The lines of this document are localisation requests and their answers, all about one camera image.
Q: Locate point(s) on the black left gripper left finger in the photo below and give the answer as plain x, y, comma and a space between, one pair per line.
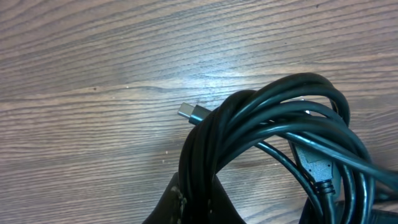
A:
172, 208

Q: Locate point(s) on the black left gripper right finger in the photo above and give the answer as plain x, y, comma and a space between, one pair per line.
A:
345, 212

